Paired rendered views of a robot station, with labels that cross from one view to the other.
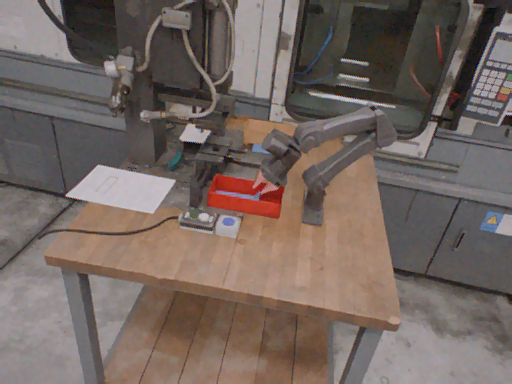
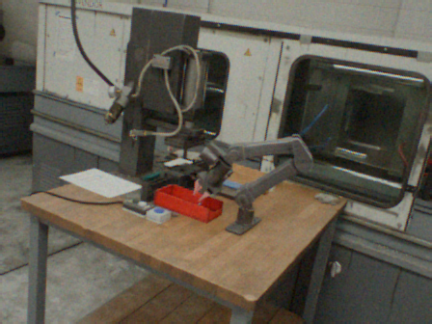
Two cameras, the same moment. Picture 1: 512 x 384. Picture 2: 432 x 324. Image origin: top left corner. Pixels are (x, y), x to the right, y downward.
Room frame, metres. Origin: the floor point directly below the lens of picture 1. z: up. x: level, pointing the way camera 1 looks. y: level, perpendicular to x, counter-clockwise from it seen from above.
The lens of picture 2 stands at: (-0.37, -0.68, 1.61)
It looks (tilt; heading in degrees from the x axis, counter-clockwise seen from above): 16 degrees down; 22
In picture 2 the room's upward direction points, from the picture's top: 9 degrees clockwise
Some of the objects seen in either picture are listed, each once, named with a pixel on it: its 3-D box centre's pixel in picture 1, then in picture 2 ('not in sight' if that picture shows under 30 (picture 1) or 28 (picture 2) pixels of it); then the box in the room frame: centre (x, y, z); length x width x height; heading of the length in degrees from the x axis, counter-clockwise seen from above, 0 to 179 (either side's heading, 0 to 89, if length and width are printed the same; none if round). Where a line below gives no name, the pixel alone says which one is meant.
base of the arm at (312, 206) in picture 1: (314, 198); (245, 215); (1.18, -0.20, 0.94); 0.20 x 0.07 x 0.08; 175
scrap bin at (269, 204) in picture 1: (246, 195); (188, 202); (1.16, 0.03, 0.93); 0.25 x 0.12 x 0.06; 85
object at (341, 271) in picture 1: (241, 263); (192, 288); (1.32, 0.03, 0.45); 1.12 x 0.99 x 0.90; 175
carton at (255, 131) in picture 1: (273, 136); (248, 178); (1.64, -0.04, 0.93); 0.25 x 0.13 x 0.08; 85
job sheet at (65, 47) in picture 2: not in sight; (65, 36); (2.20, 1.65, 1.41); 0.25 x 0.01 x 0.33; 82
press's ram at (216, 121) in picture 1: (196, 85); (175, 114); (1.36, 0.25, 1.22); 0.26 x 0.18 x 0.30; 85
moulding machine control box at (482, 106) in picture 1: (493, 74); not in sight; (1.77, -0.92, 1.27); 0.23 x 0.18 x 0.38; 172
